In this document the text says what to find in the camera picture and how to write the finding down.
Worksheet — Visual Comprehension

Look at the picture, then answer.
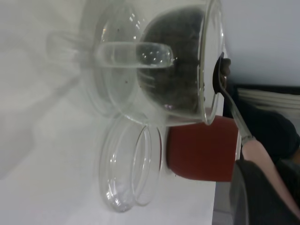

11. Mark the clear glass saucer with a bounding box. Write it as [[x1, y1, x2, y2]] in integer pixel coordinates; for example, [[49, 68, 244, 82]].
[[98, 114, 164, 213]]

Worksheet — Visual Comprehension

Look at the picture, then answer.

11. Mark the pink handled metal spoon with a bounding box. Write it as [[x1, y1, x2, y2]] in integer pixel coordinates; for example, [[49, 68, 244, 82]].
[[212, 52, 300, 211]]

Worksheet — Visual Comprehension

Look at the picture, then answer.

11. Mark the single dark coffee bean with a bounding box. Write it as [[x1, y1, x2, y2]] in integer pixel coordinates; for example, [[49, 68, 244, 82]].
[[220, 58, 232, 78]]

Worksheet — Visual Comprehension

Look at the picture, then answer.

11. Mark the dark rounded background object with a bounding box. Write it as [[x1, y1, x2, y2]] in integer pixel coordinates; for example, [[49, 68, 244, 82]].
[[243, 103, 300, 160]]

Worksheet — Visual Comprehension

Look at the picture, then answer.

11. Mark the clear double-wall glass cup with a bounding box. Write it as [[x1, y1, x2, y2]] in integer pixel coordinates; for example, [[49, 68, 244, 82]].
[[81, 0, 227, 126]]

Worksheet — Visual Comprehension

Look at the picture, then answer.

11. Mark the white slatted background object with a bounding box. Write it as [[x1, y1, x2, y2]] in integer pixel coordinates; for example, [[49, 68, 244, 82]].
[[236, 87, 300, 110]]

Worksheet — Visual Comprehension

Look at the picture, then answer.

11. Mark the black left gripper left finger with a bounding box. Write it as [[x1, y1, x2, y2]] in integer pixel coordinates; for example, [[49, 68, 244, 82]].
[[231, 159, 300, 225]]

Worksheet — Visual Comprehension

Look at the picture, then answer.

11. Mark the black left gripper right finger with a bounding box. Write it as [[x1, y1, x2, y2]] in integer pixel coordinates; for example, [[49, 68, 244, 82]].
[[274, 161, 300, 207]]

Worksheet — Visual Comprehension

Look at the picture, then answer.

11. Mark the red ceramic mug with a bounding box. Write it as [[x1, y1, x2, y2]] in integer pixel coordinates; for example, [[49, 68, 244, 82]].
[[164, 114, 242, 183]]

